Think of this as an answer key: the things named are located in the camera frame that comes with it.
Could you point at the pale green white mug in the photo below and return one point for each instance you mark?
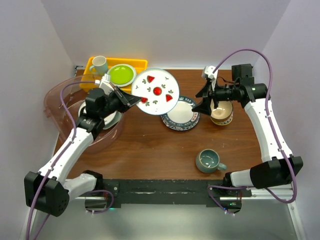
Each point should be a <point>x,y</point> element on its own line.
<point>99,65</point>

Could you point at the yellow plastic tray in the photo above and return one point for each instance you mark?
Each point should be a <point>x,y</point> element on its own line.
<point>139,64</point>

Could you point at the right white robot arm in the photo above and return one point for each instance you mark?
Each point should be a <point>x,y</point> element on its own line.
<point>279,165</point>

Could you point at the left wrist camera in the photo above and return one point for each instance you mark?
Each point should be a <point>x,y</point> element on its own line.
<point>105,84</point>

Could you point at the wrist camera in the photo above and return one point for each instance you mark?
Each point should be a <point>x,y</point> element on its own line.
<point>210,74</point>
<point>105,84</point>

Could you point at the teal ceramic mug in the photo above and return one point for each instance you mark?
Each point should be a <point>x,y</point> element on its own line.
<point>208,161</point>

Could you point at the dark floral plate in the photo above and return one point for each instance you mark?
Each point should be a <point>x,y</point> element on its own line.
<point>180,129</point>

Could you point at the watermelon plate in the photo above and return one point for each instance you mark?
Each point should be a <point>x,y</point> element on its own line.
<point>158,89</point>
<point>82,107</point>

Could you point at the light blue divided plate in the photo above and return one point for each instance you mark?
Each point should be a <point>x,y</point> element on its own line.
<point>111,120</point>

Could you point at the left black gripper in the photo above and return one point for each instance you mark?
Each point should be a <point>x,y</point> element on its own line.
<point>124,99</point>

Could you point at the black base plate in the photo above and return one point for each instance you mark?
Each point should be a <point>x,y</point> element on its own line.
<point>174,192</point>

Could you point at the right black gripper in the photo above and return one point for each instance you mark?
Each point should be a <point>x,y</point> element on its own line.
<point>204,108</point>

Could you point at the green rim lettered plate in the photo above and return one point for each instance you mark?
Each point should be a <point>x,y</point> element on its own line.
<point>181,115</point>

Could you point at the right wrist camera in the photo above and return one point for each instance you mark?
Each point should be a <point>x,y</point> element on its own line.
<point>210,74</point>

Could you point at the cream patterned bowl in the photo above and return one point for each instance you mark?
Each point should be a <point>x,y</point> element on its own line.
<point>223,114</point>

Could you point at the lime green plate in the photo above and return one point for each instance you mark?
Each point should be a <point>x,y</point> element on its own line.
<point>122,75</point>

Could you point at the clear pink plastic bin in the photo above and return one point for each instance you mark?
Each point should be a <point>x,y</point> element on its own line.
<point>73,97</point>

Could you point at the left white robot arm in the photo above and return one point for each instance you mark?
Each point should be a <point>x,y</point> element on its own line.
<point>48,190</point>

